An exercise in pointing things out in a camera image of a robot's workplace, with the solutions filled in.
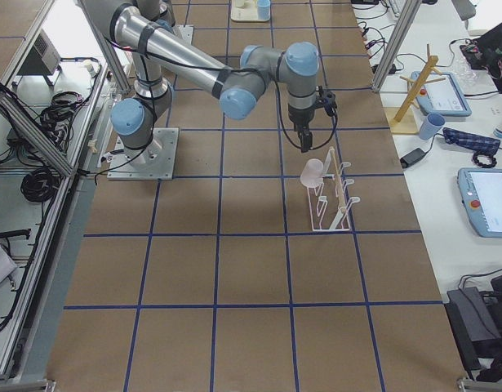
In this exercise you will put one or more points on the aluminium frame post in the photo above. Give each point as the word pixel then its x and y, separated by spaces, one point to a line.
pixel 398 35

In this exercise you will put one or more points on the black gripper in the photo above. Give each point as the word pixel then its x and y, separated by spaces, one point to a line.
pixel 300 118

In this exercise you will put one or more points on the blue teach pendant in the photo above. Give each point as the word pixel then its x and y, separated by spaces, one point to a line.
pixel 481 193
pixel 442 94

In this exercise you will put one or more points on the blue cup on desk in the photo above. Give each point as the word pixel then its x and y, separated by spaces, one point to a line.
pixel 431 125

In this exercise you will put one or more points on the black power adapter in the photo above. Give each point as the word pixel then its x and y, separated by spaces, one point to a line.
pixel 412 158

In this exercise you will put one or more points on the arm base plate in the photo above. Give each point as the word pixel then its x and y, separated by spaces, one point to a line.
pixel 155 163
pixel 184 31

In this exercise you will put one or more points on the blue plaid cloth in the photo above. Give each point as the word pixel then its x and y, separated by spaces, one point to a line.
pixel 476 143

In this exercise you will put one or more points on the wooden mug tree stand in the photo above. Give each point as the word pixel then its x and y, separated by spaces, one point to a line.
pixel 400 122

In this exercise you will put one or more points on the far blue teach pendant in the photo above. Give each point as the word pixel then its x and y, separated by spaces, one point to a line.
pixel 442 94

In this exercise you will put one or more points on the white wire cup rack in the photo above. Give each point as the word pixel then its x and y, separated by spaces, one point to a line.
pixel 330 206

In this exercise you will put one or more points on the cream plastic tray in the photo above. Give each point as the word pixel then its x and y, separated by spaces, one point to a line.
pixel 244 11

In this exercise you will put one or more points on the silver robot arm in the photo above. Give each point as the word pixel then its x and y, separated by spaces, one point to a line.
pixel 137 25

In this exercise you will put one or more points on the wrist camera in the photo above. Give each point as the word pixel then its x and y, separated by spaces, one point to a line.
pixel 326 100

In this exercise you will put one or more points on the near blue teach pendant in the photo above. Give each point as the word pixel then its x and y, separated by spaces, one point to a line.
pixel 481 193

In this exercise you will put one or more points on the blue cup back of tray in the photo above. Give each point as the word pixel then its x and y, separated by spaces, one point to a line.
pixel 263 9

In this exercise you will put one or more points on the pink plastic cup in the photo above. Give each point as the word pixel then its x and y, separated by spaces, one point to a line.
pixel 312 175

